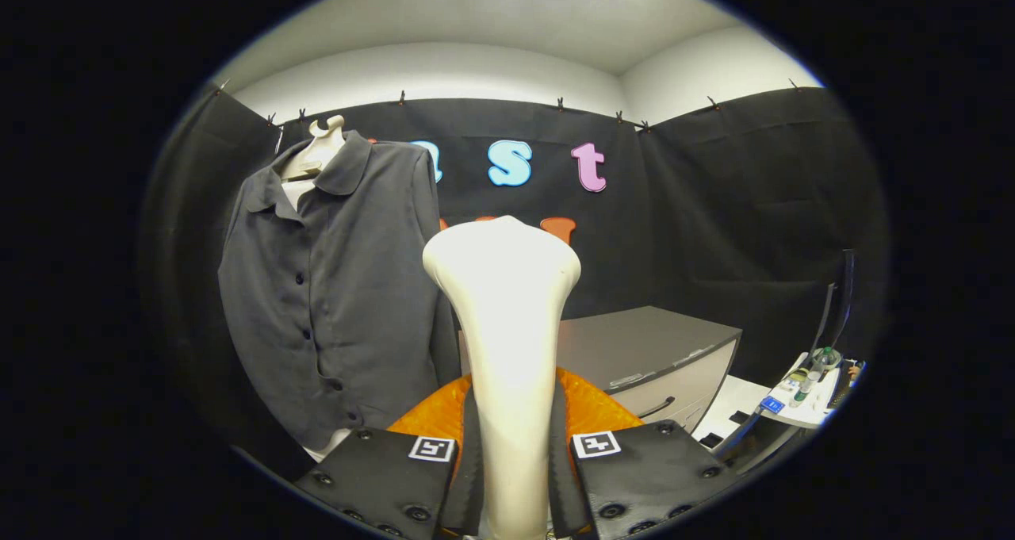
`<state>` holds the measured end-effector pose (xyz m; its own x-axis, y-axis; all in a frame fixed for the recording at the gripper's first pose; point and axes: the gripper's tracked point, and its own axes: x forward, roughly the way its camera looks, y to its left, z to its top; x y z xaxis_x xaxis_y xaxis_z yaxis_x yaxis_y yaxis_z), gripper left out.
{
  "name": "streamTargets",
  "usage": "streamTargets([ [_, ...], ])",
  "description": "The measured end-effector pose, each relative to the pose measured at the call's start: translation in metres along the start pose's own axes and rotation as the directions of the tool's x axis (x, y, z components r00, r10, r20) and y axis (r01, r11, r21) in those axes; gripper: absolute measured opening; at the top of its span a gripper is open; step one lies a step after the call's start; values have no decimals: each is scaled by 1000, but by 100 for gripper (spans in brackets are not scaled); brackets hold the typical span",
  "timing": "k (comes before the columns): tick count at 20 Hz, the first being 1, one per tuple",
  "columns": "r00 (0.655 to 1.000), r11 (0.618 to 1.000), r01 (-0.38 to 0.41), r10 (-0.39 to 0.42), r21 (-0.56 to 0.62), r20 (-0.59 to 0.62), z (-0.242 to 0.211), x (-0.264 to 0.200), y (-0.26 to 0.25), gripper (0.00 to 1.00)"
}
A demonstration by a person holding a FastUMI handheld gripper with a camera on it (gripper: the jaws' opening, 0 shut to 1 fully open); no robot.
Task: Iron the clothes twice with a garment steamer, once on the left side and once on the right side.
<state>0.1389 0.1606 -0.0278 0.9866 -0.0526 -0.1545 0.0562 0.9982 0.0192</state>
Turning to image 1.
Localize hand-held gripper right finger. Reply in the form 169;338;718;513
549;367;742;540

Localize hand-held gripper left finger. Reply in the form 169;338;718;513
293;373;486;540

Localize dark grey button shirt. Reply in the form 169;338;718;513
218;130;461;454

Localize cream clothes hanger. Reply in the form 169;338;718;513
282;115;347;182

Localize grey top drawer cabinet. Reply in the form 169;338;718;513
458;306;743;434

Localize white desk with papers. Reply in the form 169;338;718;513
698;350;865;461

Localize clear plastic water bottle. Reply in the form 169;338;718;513
791;370;822;408

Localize black backdrop cloth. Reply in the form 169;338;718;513
139;86;889;477

